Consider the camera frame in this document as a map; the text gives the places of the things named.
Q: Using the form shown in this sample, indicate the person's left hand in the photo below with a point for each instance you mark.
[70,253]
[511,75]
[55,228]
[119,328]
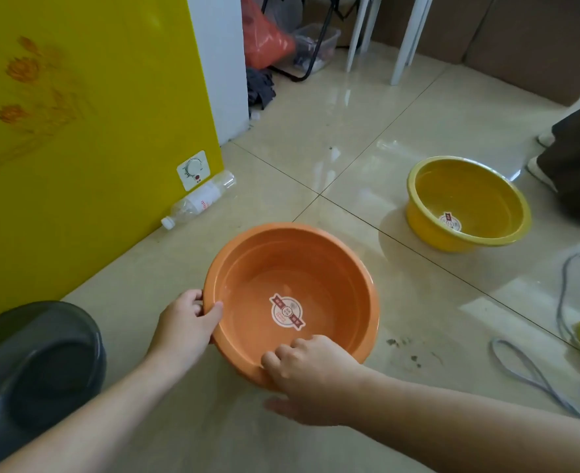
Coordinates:
[181,330]

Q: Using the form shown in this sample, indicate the person's right hand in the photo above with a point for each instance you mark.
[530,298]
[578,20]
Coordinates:
[314,379]

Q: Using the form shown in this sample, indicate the person's left thumb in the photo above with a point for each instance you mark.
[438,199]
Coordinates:
[212,317]

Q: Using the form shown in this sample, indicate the person's right thumb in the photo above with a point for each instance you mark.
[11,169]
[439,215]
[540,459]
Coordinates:
[282,406]

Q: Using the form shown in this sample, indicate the orange plastic basin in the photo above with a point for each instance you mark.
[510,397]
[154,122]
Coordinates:
[295,300]

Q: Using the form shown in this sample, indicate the person's left forearm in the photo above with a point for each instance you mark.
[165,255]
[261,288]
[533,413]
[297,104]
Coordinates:
[88,418]

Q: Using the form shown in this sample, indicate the person's right forearm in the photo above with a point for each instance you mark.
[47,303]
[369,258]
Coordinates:
[482,428]

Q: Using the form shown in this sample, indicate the clear plastic bottle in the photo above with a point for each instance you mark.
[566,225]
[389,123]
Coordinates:
[199,199]

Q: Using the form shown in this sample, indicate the white thermostat dial panel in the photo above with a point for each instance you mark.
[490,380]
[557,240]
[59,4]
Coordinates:
[193,170]

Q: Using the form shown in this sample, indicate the dark grey plastic stool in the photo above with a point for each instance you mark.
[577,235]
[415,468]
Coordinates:
[29,384]

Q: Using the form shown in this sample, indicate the yellow chest freezer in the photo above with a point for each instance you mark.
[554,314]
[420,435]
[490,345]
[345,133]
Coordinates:
[83,137]

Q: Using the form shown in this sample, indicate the dark crumpled cloth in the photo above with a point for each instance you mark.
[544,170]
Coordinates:
[259,88]

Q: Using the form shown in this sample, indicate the yellow plastic basin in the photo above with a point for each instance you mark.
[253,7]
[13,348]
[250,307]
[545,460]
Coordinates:
[467,204]

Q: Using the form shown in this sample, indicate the orange plastic bag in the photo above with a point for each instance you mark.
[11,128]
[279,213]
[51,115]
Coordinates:
[263,36]

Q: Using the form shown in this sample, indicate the clear plastic storage box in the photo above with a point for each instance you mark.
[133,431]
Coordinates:
[314,46]

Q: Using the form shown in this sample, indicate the white chair leg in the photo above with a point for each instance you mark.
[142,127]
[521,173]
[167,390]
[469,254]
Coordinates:
[410,36]
[360,29]

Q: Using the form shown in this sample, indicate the brown cardboard box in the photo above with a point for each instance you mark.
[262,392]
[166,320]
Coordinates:
[492,34]

